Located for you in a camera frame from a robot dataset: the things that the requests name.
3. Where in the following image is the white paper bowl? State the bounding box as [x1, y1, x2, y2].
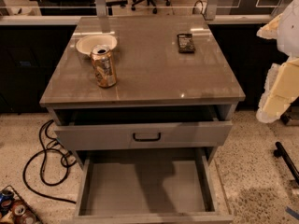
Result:
[76, 34, 118, 55]

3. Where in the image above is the gold soda can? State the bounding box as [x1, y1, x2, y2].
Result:
[90, 45, 117, 88]

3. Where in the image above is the blue floor tape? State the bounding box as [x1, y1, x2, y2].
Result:
[286, 206, 299, 220]

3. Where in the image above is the black coiled cable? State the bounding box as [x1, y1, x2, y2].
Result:
[192, 0, 206, 16]

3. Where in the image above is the grey open middle drawer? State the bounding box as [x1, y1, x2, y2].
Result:
[62, 148, 233, 224]

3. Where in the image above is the wire basket of cans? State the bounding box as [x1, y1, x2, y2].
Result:
[0, 185, 43, 224]

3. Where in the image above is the grey top drawer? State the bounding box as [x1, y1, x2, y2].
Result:
[55, 105, 232, 150]

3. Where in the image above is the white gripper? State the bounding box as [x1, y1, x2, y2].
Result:
[256, 0, 299, 123]

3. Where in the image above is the black drawer handle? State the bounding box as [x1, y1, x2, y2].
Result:
[132, 133, 162, 142]

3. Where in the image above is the black floor bar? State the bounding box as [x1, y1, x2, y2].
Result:
[273, 142, 299, 185]

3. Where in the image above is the grey drawer cabinet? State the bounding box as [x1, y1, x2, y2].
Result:
[40, 16, 245, 162]

